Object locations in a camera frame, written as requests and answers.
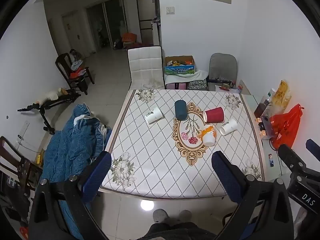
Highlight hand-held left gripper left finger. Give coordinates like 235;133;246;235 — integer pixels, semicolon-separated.
29;151;112;240

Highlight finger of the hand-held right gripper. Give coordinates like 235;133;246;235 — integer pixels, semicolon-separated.
278;144;307;173
305;138;320;161

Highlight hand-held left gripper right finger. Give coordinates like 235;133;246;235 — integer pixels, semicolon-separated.
212;151;294;240

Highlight orange and white cup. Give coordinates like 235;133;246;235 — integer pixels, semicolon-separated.
199;125;216;146

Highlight white paper cup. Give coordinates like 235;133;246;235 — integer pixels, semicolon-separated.
219;119;238;136
144;107;164;124

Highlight red paper cup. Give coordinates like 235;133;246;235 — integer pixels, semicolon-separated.
203;107;225;123

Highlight dark teal cup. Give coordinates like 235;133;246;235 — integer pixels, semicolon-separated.
174;100;188;121

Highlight glass side table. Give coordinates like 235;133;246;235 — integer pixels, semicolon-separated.
239;93;284;182

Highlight orange plastic bag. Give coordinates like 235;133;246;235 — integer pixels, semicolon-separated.
269;104;304;149

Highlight blue quilted blanket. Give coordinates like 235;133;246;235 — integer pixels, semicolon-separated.
42;103;112;240

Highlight diamond patterned floral tablecloth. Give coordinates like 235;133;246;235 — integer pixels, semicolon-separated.
99;89;265;200

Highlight brown box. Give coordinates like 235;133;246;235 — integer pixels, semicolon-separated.
254;98;272;118

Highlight yellow plastic bag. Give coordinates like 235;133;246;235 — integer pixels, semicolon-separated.
271;80;292;111

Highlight person's legs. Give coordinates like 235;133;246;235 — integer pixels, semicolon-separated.
143;220;218;240

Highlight black exercise bench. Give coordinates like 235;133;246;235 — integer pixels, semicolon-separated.
17;88;82;135

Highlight dark wooden chair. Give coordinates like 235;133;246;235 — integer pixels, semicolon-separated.
55;53;95;95
0;136;43;193

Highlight white power strip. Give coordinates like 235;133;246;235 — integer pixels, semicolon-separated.
16;121;30;143

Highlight black tool on chair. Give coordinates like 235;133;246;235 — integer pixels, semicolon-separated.
206;78;233;86

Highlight black patterned bag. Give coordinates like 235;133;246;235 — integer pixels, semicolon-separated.
187;79;208;91

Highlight pink storage box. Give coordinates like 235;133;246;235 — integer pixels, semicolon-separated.
166;82;187;90

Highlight white folded cloth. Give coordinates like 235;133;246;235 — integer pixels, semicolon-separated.
164;69;209;84

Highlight clothes pile on chair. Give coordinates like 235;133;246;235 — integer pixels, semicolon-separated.
69;49;87;79

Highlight grey padded chair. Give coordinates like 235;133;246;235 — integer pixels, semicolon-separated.
207;53;238;92

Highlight white padded chair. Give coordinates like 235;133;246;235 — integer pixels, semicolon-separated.
127;46;166;90

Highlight cardboard box with blue print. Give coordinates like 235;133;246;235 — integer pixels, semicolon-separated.
164;55;196;75

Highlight orange box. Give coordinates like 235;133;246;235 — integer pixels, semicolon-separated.
121;33;138;43

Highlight white cabinet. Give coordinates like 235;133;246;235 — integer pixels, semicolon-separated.
151;21;162;47

